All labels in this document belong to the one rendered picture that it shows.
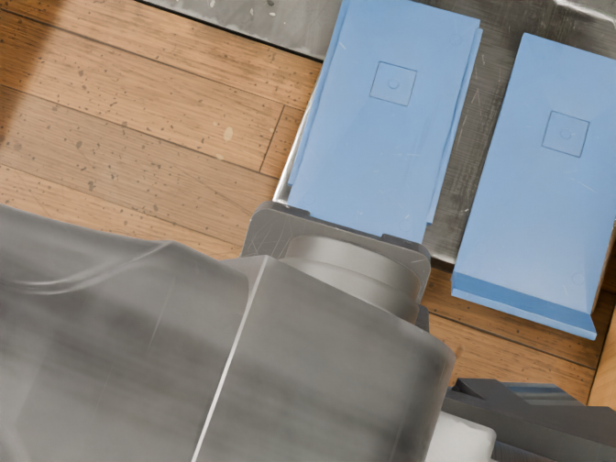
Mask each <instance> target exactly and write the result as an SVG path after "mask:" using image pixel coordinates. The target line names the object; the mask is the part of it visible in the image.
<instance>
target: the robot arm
mask: <svg viewBox="0 0 616 462"><path fill-rule="evenodd" d="M310 215H311V213H310V212H309V211H307V210H303V209H301V208H297V207H294V206H291V205H287V204H285V203H279V202H275V201H266V202H264V203H261V204H260V205H259V206H258V208H257V209H256V211H255V212H254V214H253V215H252V216H251V218H250V221H249V225H248V229H247V234H246V238H245V241H244V245H243V248H242V251H241V253H240V255H239V257H238V258H231V259H223V260H217V259H215V258H211V257H209V256H207V255H205V254H204V253H202V252H199V251H197V250H195V249H193V248H191V247H188V246H185V245H184V244H182V243H179V242H177V241H174V240H145V239H139V238H134V237H130V236H121V235H117V234H112V233H107V232H103V231H99V230H94V229H91V228H87V227H83V226H79V225H73V224H69V223H65V222H62V221H58V220H54V219H51V218H48V217H45V216H41V215H38V214H32V213H30V212H26V211H23V210H20V209H16V208H14V207H11V206H8V205H5V204H2V203H0V462H616V412H615V411H614V410H613V409H612V408H610V407H609V406H586V405H584V404H583V403H581V402H580V401H578V400H577V399H575V398H574V397H572V396H571V395H569V394H568V393H567V392H565V391H564V390H562V389H560V388H559V387H558V386H556V385H555V384H553V383H527V382H499V381H498V380H496V379H472V378H457V380H456V384H455V385H454V386H453V387H447V386H448V383H449V381H450V378H451V374H452V371H453V368H454V365H455V362H456V355H455V353H454V352H453V350H452V349H451V348H450V347H449V346H447V345H446V344H445V343H443V342H442V341H441V340H439V339H438V338H436V337H435V336H433V335H431V334H430V331H429V311H428V309H427V308H426V307H425V306H423V305H421V301H422V298H423V295H424V290H425V287H426V284H427V282H428V278H429V275H430V272H431V257H430V253H429V251H428V249H427V248H426V247H425V246H424V245H422V244H419V243H416V242H413V241H410V240H407V239H403V238H400V237H397V236H392V235H388V234H382V236H375V235H372V234H369V233H366V232H362V231H359V230H356V229H353V228H350V227H346V226H343V225H338V224H335V223H331V222H328V221H325V220H322V219H318V218H315V217H312V216H310Z"/></svg>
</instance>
